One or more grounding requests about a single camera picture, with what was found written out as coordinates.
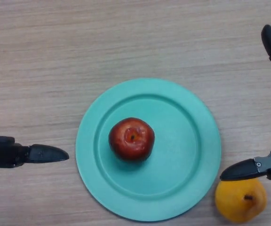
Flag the yellow pear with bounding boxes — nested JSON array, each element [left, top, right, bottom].
[[215, 178, 267, 224]]

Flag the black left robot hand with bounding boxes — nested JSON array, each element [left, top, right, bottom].
[[0, 6, 70, 169]]

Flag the red apple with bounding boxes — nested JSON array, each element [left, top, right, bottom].
[[108, 117, 155, 162]]

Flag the green round plate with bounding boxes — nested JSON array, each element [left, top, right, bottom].
[[75, 78, 222, 222]]

